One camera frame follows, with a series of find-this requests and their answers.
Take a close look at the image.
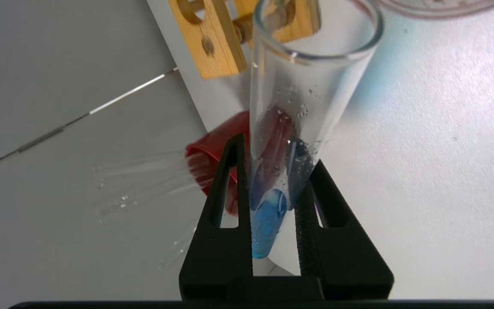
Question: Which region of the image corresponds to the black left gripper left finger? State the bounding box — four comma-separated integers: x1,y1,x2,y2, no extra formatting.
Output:
179,132,254,302

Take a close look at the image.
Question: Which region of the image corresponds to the wooden test tube rack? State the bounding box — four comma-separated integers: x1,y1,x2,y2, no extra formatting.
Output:
168,0,322,80

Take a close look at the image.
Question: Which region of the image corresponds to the clear glass beaker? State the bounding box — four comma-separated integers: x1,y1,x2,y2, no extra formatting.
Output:
374,0,494,20

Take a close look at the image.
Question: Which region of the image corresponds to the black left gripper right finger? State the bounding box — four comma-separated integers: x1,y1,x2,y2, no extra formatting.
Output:
294,159,395,302

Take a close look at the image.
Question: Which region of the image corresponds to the dark red plastic cup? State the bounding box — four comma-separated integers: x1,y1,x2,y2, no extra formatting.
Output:
185,110,253,216

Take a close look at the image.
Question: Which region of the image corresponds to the test tube with blue pigment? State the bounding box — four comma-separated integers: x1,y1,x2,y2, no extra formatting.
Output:
249,0,385,261

